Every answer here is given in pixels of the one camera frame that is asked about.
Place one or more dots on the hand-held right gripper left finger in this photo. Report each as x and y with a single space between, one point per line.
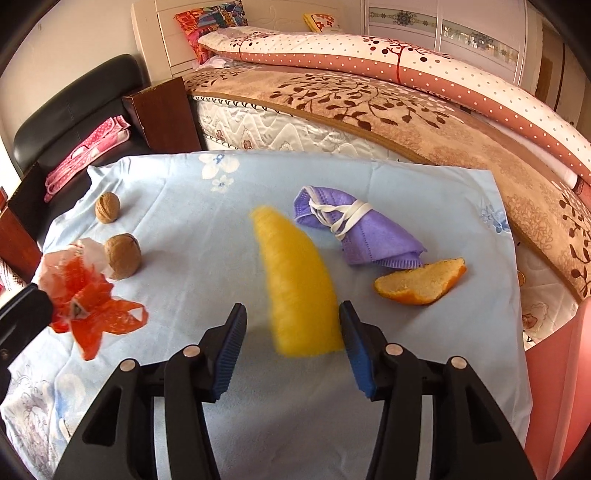
231 350

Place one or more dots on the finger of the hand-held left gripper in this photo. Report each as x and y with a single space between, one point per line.
25 314

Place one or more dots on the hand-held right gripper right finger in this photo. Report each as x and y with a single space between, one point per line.
358 355

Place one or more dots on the orange plastic bag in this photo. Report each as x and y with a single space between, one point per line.
87 295

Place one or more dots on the yellow foam fruit net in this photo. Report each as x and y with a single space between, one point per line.
295 277

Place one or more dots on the pink plastic bin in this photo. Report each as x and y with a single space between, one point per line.
563 369

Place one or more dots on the reddish wooden furniture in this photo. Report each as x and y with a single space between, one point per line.
18 240

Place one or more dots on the orange peel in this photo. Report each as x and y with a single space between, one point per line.
415 284

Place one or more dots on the brown walnut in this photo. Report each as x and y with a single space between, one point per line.
107 208
122 256

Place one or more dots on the purple face mask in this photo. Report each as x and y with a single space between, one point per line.
369 230

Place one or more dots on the light blue floral cloth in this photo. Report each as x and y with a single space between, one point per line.
184 230

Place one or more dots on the pink patterned towel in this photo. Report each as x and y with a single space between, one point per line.
87 152

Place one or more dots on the black leather chair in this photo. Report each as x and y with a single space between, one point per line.
69 101

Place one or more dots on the brown wooden nightstand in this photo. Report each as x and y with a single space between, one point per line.
161 115

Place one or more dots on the white pink polka-dot quilt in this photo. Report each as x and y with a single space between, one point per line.
461 78

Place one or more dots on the white wooden headboard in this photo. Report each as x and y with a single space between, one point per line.
157 37

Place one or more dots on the colourful printed pillow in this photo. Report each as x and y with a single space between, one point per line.
207 23

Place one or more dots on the yellow printed pillow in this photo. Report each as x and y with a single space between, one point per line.
323 22

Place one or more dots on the white wardrobe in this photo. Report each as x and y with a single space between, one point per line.
461 27

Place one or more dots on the room door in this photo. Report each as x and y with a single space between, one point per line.
554 69

